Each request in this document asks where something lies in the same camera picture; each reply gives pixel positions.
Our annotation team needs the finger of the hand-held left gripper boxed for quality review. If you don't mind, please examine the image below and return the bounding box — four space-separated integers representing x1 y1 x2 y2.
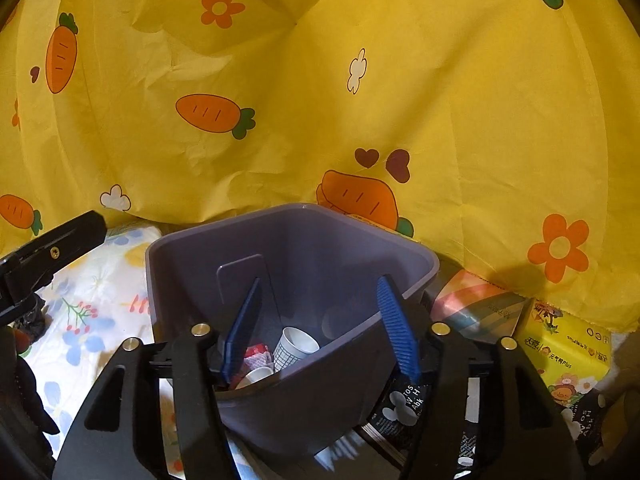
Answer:
0 210 107 316

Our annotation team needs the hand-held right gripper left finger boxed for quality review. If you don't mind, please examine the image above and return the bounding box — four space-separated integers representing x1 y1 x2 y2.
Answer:
52 277 263 480

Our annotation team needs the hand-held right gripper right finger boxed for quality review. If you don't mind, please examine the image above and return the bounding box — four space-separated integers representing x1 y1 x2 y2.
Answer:
376 275 586 480

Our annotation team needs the red white plastic packet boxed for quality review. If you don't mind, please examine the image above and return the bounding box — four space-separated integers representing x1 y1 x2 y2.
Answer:
243 342 275 373

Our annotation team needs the large orange paper cup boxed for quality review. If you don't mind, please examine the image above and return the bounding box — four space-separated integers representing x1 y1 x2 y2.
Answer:
234 366 275 391

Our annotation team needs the white grid paper cup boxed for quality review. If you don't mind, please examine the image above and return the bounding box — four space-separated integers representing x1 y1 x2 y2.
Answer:
272 326 321 372

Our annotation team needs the black plastic bag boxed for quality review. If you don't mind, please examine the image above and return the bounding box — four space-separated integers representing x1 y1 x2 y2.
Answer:
22 295 51 331

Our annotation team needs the grey plastic bin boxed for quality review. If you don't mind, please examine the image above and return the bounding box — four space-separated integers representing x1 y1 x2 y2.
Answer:
145 203 441 443

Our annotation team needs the floral bed sheet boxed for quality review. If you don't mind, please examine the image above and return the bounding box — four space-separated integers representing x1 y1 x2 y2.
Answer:
20 225 241 480

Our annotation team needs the black printed bag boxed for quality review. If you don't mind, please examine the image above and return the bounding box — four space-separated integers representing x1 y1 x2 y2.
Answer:
367 377 481 480
560 392 608 466

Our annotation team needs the striped colourful package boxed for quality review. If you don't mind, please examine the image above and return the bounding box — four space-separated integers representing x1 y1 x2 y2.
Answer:
432 270 531 343

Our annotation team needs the yellow tissue pack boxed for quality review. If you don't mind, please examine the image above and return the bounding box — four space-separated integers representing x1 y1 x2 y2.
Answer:
515 300 613 411

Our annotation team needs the yellow carrot print curtain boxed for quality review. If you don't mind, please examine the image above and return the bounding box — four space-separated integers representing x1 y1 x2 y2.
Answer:
0 0 640 333

